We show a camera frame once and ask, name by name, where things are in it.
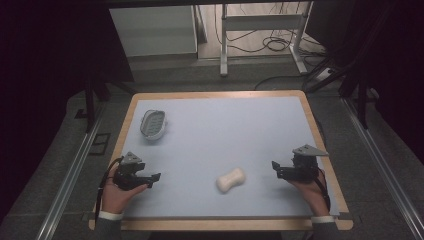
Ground grey soap dish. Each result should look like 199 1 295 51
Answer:
139 109 168 141

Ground black floor cables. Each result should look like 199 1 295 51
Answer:
214 3 329 92

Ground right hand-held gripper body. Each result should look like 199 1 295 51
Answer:
276 143 330 183

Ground aluminium rail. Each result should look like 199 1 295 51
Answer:
34 109 105 240
343 98 424 239

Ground white power strip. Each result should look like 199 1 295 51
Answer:
314 67 334 83

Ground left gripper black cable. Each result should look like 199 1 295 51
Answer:
94 156 125 225

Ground grey cabinet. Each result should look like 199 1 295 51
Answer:
109 4 198 58

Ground white soap bar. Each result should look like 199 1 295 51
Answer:
215 167 247 194

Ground person's left hand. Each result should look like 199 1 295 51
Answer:
101 165 149 215

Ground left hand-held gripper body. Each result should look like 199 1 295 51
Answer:
112 151 154 192

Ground black stand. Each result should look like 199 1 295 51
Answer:
303 56 381 130
74 74 138 134

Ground person's right hand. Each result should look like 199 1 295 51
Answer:
287 168 330 217

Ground pale blue table mat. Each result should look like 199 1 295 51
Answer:
118 95 340 219

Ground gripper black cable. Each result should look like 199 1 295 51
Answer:
313 168 332 212
94 156 125 225

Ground white metal desk frame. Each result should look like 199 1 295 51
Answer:
219 1 314 77

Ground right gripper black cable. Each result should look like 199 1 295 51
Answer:
313 168 332 212

